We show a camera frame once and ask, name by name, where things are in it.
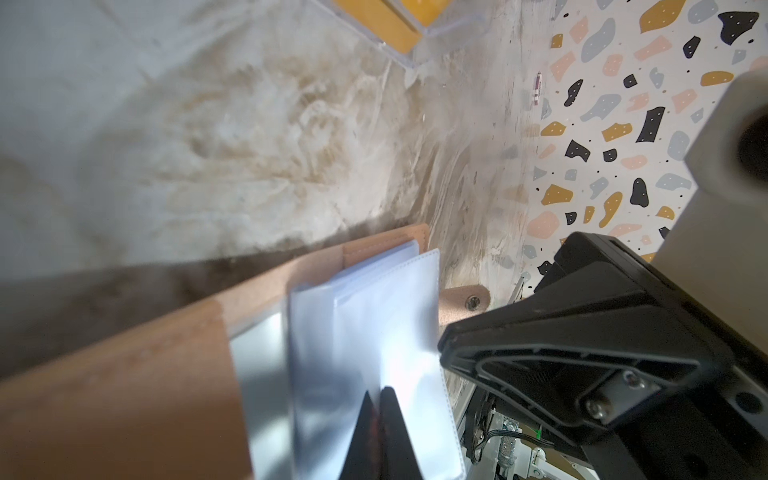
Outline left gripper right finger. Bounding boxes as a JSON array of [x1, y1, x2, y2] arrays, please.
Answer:
[[379, 387, 422, 480]]

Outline gold VIP card left front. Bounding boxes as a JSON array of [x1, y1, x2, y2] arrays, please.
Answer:
[[333, 0, 422, 54]]

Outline pink leather card holder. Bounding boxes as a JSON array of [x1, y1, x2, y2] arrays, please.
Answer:
[[1, 225, 490, 479]]

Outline clear acrylic card stand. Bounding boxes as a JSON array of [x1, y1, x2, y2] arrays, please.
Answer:
[[316, 0, 491, 68]]

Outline gold vip card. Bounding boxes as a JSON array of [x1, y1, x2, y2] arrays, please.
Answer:
[[401, 0, 452, 27], [333, 0, 422, 54]]

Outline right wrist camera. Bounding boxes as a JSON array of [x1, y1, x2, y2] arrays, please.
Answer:
[[652, 69, 767, 352]]

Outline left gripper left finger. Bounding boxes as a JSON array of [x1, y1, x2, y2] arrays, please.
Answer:
[[339, 393, 380, 480]]

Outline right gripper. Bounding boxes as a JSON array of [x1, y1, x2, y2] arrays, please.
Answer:
[[438, 233, 767, 479]]

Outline gold VIP card right front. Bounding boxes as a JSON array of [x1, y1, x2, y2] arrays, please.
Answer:
[[401, 0, 452, 27]]

